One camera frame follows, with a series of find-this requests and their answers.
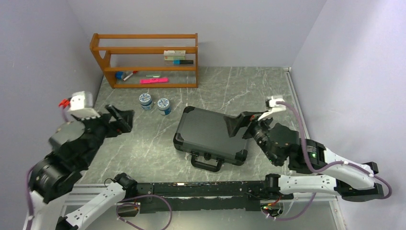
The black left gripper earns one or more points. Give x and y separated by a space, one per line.
126 117

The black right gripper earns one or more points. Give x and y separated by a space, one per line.
233 123

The black poker set case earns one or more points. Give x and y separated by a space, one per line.
204 135

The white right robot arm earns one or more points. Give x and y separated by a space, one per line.
320 170

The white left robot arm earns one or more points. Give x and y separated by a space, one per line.
74 146

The blue white lidded jar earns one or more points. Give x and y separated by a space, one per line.
146 101
164 106

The blue capped small bottle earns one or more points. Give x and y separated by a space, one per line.
120 75

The pink highlighter marker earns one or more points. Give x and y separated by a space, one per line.
154 80

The orange wooden shelf rack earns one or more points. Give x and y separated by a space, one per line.
144 52

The teal marker pen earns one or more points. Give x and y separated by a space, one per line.
183 62

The white red box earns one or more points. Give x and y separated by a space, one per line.
174 53

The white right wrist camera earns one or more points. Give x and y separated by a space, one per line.
272 107

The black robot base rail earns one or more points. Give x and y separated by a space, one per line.
194 196

